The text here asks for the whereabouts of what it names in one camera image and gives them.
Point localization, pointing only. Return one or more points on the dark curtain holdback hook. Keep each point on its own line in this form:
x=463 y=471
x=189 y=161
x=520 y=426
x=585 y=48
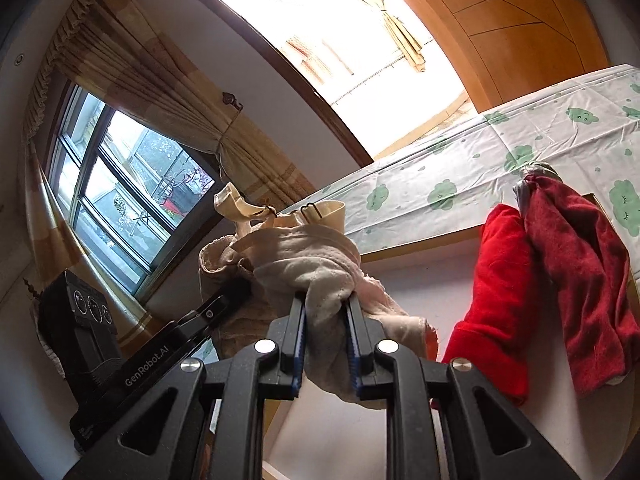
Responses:
x=232 y=101

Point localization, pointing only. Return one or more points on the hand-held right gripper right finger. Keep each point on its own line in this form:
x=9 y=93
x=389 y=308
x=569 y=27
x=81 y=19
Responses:
x=354 y=360

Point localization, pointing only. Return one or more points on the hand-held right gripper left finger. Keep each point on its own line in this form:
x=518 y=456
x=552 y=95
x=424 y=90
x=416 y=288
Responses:
x=299 y=355

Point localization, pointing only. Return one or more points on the orange wooden door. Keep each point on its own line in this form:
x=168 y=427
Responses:
x=525 y=35

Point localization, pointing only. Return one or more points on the yellow checked curtain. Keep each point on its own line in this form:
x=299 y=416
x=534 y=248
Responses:
x=400 y=35
x=165 y=90

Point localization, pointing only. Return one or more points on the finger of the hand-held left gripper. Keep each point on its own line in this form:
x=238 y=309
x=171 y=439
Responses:
x=165 y=335

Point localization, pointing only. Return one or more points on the dark red cloth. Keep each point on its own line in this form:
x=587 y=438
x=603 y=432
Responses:
x=580 y=280

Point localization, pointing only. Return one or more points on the cream beige underwear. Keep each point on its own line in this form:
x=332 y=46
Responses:
x=300 y=260

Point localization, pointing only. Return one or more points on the glass window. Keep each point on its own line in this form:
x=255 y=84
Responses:
x=130 y=200

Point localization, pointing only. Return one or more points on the recessed ceiling light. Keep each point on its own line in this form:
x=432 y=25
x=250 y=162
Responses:
x=18 y=58

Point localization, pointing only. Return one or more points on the bright red underwear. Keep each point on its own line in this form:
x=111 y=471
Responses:
x=495 y=300

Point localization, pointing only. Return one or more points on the white sheet green cloud print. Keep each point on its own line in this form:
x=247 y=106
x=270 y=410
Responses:
x=550 y=130

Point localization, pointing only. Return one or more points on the dark wooden door frame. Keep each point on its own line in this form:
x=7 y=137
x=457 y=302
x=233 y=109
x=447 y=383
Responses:
x=300 y=80

